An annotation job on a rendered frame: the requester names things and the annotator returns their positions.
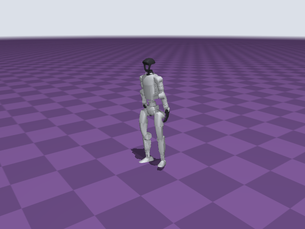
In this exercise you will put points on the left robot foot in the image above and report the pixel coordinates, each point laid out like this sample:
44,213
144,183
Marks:
162,163

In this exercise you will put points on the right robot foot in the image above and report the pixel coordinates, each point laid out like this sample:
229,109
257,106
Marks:
147,159

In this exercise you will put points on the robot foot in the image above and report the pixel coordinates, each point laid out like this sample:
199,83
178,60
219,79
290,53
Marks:
147,159
162,163

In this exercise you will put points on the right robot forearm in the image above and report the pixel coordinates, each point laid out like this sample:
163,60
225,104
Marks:
144,100

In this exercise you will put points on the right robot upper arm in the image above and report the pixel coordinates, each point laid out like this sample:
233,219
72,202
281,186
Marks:
141,91

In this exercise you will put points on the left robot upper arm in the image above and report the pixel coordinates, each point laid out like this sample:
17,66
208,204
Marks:
159,81

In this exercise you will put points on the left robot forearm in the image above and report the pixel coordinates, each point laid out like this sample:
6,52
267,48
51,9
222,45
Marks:
164,102

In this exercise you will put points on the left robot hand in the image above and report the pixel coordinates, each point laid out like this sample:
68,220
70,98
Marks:
167,115

